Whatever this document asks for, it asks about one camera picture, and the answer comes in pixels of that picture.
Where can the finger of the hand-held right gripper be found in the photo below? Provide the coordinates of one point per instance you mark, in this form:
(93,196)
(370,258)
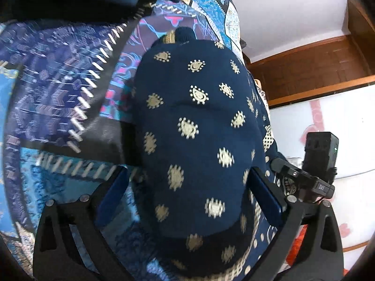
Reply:
(284,168)

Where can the blue patchwork quilt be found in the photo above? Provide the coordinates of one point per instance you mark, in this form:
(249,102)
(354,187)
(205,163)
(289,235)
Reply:
(52,99)

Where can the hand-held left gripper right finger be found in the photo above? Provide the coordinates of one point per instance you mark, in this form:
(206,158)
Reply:
(265,199)

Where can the white door with pink decals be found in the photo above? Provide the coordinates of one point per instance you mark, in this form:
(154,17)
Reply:
(322,117)

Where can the navy gold-patterned garment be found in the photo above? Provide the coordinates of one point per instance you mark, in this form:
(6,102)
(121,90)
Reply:
(199,152)

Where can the plain navy folded clothing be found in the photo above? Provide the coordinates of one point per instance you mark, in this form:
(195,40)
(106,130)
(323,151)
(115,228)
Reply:
(76,0)

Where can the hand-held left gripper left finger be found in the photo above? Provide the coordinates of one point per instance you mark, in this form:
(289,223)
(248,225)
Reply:
(114,191)

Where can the wooden door frame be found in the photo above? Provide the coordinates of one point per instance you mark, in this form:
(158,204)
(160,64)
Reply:
(360,20)

